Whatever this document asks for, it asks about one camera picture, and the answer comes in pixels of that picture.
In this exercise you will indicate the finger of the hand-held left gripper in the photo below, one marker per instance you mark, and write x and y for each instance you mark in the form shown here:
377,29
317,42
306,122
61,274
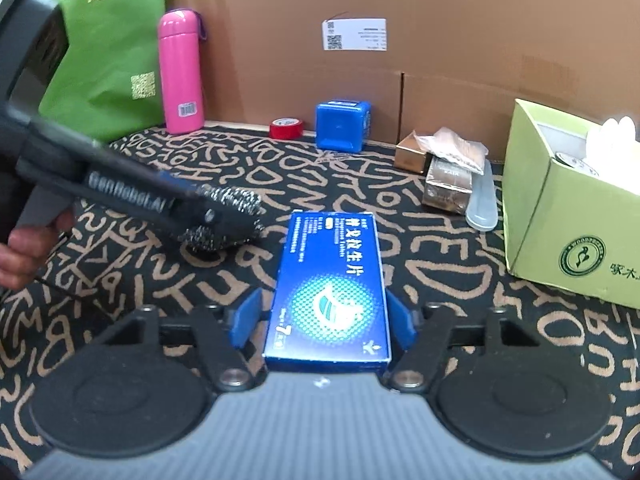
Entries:
185,189
207,217

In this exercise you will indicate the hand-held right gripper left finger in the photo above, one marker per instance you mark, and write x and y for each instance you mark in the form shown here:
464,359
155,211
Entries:
247,317

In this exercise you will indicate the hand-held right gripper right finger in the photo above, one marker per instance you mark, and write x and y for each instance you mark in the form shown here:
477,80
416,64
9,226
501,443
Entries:
401,321

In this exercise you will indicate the steel wool scrubber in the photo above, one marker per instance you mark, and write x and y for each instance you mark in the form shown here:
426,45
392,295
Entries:
235,200

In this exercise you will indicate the blue medicine box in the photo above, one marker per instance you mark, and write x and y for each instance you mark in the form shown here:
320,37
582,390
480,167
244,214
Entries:
330,270

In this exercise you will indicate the blue plastic cube box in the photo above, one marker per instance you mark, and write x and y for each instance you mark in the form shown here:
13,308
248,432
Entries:
342,127

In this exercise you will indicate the light green cardboard box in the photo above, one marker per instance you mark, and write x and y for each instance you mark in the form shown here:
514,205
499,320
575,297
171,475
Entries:
550,220

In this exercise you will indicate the clear round plastic container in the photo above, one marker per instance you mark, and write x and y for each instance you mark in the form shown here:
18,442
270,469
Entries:
572,160

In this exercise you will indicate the person's left hand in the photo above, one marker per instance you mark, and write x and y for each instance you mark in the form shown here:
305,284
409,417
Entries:
30,255

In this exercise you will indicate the black patterned mat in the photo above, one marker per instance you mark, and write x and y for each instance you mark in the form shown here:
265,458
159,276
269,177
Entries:
450,270

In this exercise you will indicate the red tape roll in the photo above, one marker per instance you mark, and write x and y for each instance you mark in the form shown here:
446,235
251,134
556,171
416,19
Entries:
286,129

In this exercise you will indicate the pink insulated bottle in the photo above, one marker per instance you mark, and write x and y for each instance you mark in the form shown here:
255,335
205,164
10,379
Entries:
181,70

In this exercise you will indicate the green shopping bag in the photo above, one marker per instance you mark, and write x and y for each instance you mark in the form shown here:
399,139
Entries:
110,50

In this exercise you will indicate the brown small box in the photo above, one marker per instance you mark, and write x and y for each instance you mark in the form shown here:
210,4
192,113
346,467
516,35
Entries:
447,187

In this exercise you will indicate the gold small box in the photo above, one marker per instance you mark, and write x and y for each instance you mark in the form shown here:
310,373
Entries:
411,156

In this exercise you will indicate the brown clear packet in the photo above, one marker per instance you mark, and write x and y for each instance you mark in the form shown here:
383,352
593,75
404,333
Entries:
457,149

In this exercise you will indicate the white shipping label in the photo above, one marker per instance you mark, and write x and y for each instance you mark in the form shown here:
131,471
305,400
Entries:
355,34

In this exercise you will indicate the brown cardboard box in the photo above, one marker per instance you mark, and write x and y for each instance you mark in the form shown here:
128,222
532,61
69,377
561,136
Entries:
450,20

